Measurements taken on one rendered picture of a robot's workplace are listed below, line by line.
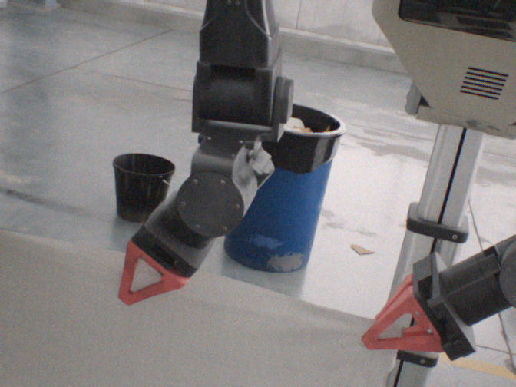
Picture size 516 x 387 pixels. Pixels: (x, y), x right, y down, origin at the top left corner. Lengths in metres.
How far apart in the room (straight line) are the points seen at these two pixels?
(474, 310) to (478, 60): 0.52
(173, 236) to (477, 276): 0.28
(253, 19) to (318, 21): 8.13
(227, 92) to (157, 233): 0.15
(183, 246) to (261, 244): 2.35
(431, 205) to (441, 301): 0.65
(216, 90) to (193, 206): 0.11
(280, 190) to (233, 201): 2.33
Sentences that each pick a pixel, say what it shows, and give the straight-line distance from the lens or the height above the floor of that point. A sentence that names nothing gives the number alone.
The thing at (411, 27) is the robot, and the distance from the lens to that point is 1.07.
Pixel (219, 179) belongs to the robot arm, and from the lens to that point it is 0.57.
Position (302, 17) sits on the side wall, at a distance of 8.73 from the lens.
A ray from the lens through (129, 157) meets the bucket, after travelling 3.47.
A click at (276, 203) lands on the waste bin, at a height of 0.33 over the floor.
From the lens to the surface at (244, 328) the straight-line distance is 0.72.
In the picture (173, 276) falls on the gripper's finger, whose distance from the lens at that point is 0.68.
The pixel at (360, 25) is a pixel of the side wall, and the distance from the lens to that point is 8.68.
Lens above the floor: 1.39
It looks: 20 degrees down
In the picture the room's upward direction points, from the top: 10 degrees clockwise
